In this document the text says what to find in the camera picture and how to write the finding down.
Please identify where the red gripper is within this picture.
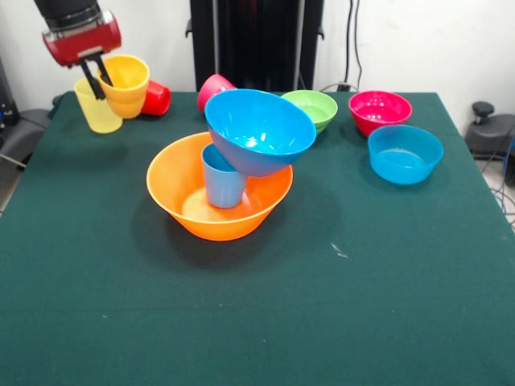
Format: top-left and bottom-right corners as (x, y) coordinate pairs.
(42, 10), (122, 101)

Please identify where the small yellow orange cup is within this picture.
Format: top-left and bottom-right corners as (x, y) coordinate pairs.
(97, 54), (151, 120)

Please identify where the red cup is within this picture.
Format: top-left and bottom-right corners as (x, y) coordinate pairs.
(139, 79), (172, 117)

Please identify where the pink cup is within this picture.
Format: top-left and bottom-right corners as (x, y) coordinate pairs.
(196, 73), (238, 113)

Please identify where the blue cup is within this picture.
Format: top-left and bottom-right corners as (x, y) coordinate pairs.
(200, 143), (247, 210)

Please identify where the large blue bowl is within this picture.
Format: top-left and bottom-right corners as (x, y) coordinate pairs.
(204, 88), (318, 178)

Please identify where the large orange bowl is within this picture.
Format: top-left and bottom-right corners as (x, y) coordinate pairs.
(146, 131), (294, 242)

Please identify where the pale yellow cup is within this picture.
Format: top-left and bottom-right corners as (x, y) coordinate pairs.
(73, 77), (124, 134)

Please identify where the black equipment box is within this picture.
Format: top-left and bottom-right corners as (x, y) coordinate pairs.
(0, 55), (21, 125)

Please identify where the green bowl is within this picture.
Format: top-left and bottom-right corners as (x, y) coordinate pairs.
(280, 90), (339, 136)

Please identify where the dark green table cloth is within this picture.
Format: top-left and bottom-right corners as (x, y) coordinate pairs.
(0, 90), (515, 386)

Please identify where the pink bowl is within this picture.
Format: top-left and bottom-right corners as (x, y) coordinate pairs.
(348, 90), (414, 138)

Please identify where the light blue shallow bowl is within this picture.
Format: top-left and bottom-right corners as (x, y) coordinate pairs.
(367, 124), (445, 186)

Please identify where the black wall cable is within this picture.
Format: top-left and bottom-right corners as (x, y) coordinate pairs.
(344, 0), (365, 88)

